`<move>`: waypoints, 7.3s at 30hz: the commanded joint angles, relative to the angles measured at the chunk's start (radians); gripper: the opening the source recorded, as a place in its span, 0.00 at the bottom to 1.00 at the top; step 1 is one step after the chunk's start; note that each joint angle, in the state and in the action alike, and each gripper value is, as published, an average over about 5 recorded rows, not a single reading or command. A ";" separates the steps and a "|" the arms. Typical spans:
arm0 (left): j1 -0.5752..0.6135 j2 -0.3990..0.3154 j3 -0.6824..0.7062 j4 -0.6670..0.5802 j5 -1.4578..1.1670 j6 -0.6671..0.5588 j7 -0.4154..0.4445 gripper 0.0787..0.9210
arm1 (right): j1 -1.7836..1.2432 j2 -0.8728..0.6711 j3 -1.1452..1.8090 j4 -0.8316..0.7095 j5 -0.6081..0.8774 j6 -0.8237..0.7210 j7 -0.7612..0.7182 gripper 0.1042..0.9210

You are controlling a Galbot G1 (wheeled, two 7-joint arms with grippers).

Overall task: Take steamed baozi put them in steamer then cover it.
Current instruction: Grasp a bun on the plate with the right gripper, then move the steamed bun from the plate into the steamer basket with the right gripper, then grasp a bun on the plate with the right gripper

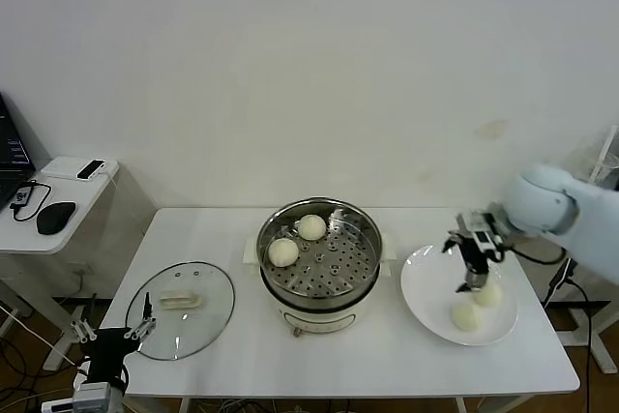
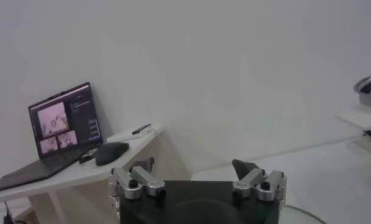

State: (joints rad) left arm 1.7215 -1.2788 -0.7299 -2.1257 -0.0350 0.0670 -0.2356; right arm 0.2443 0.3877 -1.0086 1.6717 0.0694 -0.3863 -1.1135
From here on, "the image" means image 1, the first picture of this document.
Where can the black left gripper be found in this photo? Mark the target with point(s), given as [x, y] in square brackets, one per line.
[109, 347]

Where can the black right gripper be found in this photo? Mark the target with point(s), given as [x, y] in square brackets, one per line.
[476, 258]

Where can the white steamed baozi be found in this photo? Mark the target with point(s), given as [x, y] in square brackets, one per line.
[489, 294]
[312, 227]
[466, 317]
[283, 252]

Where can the round glass lid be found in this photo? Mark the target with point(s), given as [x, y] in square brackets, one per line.
[180, 299]

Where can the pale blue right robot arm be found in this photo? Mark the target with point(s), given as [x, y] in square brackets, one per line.
[541, 205]

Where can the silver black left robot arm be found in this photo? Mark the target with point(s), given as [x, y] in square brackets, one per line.
[94, 398]

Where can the stainless steel steamer basket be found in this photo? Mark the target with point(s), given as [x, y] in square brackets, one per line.
[358, 229]

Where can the white round plate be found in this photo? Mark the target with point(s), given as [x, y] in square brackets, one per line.
[421, 268]

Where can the black inline adapter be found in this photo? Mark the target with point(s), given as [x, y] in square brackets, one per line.
[566, 274]

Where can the black computer mouse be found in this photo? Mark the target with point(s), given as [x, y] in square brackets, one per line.
[55, 217]

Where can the clear plastic cup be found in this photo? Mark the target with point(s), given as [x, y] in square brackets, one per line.
[604, 166]

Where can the white-edged black phone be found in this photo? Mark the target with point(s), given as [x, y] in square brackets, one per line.
[91, 169]

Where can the cream electric cooker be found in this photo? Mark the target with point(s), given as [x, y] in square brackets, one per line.
[319, 318]

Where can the flat white box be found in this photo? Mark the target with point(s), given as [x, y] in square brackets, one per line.
[58, 168]

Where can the white drinking straw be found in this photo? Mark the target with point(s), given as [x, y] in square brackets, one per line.
[609, 144]

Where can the black laptop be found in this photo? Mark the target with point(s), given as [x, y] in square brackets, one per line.
[12, 152]

